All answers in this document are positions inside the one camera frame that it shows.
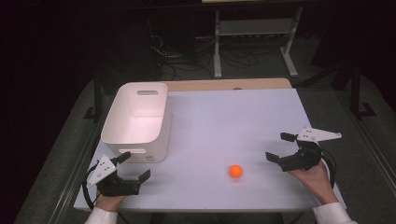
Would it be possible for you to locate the person's left hand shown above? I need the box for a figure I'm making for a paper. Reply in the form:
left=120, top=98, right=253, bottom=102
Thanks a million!
left=94, top=194, right=127, bottom=213

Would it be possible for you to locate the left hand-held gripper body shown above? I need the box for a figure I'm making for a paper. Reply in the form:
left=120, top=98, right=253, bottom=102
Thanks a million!
left=86, top=155, right=142, bottom=198

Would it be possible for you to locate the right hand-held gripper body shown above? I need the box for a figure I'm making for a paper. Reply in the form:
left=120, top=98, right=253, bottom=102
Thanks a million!
left=278, top=126, right=343, bottom=173

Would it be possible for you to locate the person's right hand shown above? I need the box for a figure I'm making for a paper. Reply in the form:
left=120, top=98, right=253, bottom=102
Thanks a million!
left=288, top=161, right=339, bottom=205

